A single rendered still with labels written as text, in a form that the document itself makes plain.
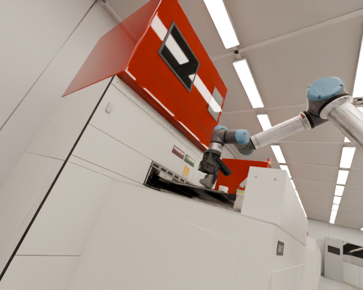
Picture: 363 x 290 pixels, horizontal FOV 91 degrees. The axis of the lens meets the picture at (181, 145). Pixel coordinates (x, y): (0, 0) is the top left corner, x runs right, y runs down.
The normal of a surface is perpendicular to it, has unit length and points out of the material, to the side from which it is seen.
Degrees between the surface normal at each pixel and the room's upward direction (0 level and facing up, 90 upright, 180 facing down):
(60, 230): 90
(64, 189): 90
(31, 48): 90
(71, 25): 90
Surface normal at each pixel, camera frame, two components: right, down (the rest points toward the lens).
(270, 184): -0.56, -0.45
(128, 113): 0.77, 0.03
